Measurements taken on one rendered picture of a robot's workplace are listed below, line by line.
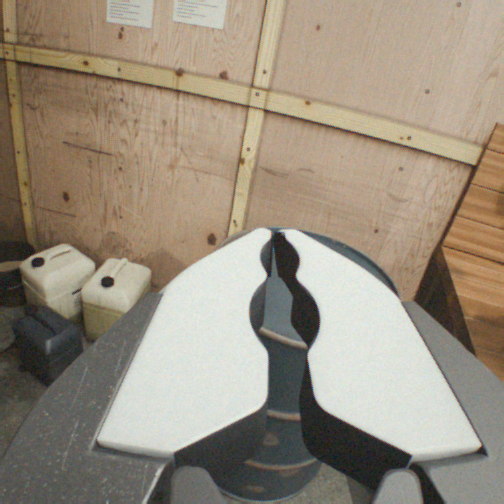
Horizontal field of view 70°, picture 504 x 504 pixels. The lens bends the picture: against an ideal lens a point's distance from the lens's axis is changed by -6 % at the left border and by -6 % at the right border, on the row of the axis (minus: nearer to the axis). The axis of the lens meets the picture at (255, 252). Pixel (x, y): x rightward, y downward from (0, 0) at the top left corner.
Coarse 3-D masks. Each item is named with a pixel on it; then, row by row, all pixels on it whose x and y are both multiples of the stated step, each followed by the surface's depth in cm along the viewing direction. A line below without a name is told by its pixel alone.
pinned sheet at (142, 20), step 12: (108, 0) 142; (120, 0) 141; (132, 0) 140; (144, 0) 139; (108, 12) 144; (120, 12) 143; (132, 12) 142; (144, 12) 141; (132, 24) 145; (144, 24) 143
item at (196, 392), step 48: (240, 240) 11; (192, 288) 9; (240, 288) 9; (144, 336) 8; (192, 336) 8; (240, 336) 8; (144, 384) 7; (192, 384) 7; (240, 384) 7; (144, 432) 6; (192, 432) 6; (240, 432) 6
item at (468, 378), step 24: (408, 312) 9; (432, 336) 8; (456, 360) 7; (456, 384) 7; (480, 384) 7; (480, 408) 6; (480, 432) 6; (456, 456) 6; (480, 456) 6; (432, 480) 5; (456, 480) 5; (480, 480) 5
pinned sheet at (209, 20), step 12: (180, 0) 136; (192, 0) 135; (204, 0) 134; (216, 0) 133; (180, 12) 138; (192, 12) 137; (204, 12) 136; (216, 12) 135; (204, 24) 138; (216, 24) 137
